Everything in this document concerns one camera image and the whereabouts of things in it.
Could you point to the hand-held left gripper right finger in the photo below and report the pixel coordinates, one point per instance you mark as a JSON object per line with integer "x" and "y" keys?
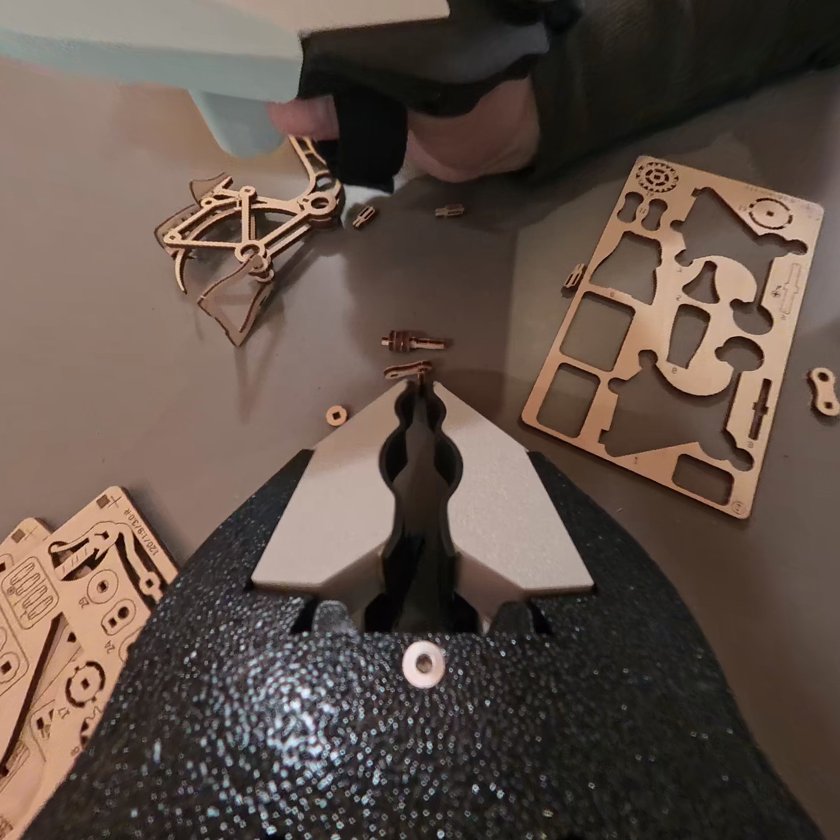
{"x": 518, "y": 525}

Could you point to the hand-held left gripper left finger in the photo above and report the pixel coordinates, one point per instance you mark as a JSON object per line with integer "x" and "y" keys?
{"x": 315, "y": 525}

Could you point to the small wooden link piece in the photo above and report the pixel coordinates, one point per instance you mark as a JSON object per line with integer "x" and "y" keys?
{"x": 403, "y": 371}

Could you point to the assembled wooden model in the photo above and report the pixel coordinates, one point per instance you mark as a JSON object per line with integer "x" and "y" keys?
{"x": 248, "y": 250}

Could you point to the person's right forearm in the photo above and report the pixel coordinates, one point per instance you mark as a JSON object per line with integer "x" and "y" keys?
{"x": 656, "y": 79}

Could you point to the person's right hand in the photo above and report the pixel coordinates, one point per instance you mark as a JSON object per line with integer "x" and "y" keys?
{"x": 472, "y": 144}

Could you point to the small wooden washer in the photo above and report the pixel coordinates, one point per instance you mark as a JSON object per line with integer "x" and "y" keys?
{"x": 337, "y": 415}

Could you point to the wooden part sheet with pieces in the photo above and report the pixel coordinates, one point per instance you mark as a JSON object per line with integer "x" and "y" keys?
{"x": 98, "y": 630}
{"x": 26, "y": 535}

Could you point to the small wooden peg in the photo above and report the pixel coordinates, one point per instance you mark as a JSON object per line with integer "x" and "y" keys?
{"x": 575, "y": 276}
{"x": 364, "y": 216}
{"x": 450, "y": 211}

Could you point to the emptied wooden part sheet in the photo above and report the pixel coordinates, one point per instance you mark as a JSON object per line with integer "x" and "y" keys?
{"x": 663, "y": 308}

